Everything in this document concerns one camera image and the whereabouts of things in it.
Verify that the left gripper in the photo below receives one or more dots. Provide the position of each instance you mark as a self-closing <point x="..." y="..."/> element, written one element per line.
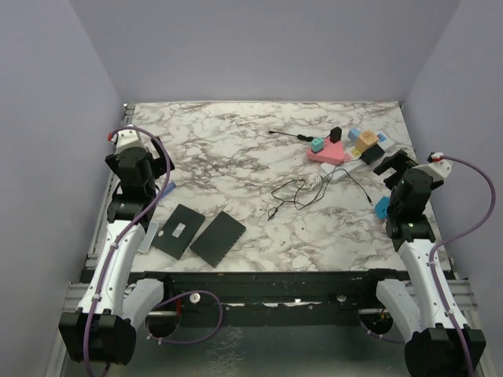
<point x="159" y="163"/>

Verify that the white flat remote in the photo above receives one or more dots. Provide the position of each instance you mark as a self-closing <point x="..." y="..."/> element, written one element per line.
<point x="149" y="237"/>

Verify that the light blue plug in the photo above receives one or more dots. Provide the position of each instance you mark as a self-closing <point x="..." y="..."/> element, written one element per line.
<point x="353" y="134"/>

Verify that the black screwdriver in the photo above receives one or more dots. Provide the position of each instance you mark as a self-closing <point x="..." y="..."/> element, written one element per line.
<point x="299" y="137"/>

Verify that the white power strip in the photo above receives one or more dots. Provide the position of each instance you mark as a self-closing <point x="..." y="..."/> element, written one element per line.
<point x="353" y="159"/>

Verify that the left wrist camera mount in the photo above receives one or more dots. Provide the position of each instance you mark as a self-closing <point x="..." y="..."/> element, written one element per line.
<point x="125" y="138"/>

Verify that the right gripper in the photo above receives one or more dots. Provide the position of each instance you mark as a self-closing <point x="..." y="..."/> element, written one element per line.
<point x="400" y="161"/>

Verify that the left black flat box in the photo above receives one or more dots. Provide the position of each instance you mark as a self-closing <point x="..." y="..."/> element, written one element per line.
<point x="178" y="231"/>

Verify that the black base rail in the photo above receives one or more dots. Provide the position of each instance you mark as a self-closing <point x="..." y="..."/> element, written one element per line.
<point x="274" y="299"/>

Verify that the black flat box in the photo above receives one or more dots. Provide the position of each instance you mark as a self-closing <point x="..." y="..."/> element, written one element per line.
<point x="178" y="231"/>
<point x="218" y="238"/>

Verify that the right black flat box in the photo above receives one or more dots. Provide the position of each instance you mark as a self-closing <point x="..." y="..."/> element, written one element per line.
<point x="218" y="238"/>

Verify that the teal charger plug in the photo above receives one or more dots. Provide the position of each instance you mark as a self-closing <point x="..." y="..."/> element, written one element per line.
<point x="317" y="145"/>

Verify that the pink triangular power strip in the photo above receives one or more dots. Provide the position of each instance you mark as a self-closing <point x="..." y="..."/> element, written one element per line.
<point x="332" y="153"/>

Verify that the blue plug adapter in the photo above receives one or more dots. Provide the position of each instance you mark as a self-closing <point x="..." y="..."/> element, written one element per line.
<point x="380" y="208"/>

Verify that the small black charger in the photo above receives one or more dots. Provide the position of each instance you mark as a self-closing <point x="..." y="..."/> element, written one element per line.
<point x="335" y="135"/>

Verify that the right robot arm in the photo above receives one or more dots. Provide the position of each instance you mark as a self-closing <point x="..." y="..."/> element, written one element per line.
<point x="438" y="339"/>

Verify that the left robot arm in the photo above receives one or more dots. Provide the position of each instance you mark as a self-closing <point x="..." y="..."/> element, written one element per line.
<point x="103" y="327"/>

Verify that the orange tan plug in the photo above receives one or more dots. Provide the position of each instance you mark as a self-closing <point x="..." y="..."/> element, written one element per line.
<point x="366" y="140"/>

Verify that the large black adapter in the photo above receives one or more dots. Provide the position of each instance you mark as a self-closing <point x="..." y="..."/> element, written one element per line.
<point x="372" y="154"/>

